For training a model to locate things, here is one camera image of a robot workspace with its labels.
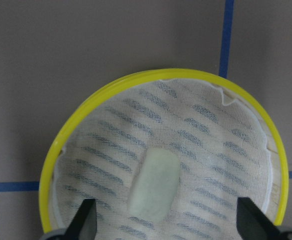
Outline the white steamed bun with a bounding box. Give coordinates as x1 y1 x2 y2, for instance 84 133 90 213
128 147 181 223

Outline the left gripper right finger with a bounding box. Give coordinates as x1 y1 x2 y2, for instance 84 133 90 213
237 197 280 240

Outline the lower yellow steamer layer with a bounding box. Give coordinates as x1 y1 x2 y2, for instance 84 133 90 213
39 68 289 240

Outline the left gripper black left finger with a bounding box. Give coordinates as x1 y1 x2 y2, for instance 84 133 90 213
63 199 97 240

